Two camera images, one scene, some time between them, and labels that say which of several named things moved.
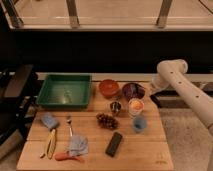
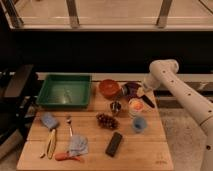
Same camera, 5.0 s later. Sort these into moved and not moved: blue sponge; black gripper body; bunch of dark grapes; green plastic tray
Moved: black gripper body
Not moved: bunch of dark grapes; green plastic tray; blue sponge
